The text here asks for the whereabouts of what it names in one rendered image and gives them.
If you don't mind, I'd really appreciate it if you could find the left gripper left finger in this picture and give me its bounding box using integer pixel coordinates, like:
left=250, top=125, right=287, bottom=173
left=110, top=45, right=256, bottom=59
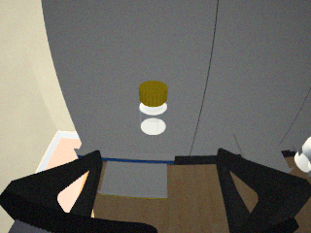
left=4, top=150, right=103, bottom=216

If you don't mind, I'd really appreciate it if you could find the white bottle with green cap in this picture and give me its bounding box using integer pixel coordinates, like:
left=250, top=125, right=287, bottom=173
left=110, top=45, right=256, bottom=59
left=294, top=137, right=311, bottom=173

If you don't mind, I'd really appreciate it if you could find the clear glass bottle with yellow cap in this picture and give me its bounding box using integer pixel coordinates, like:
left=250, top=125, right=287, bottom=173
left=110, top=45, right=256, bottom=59
left=139, top=81, right=167, bottom=136

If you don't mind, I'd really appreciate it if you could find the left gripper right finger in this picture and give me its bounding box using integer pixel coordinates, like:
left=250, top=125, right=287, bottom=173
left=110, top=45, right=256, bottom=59
left=216, top=149, right=311, bottom=233

